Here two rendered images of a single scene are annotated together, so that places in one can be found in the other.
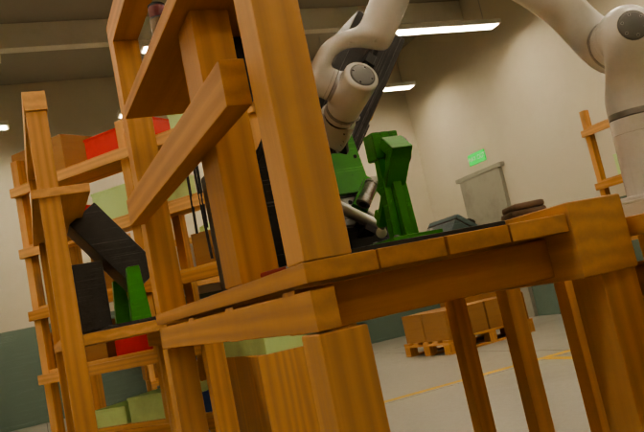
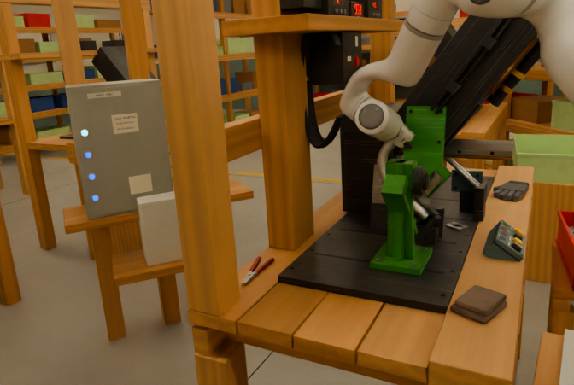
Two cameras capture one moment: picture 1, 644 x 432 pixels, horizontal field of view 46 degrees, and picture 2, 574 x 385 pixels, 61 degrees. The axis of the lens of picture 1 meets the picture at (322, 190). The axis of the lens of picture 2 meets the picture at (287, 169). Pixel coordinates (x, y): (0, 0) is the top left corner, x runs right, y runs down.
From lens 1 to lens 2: 138 cm
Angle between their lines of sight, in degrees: 56
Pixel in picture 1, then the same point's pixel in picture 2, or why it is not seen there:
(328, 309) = (201, 342)
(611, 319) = not seen: outside the picture
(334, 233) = (208, 300)
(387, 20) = (402, 65)
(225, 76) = not seen: hidden behind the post
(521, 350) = not seen: hidden behind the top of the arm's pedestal
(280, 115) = (179, 208)
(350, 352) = (211, 373)
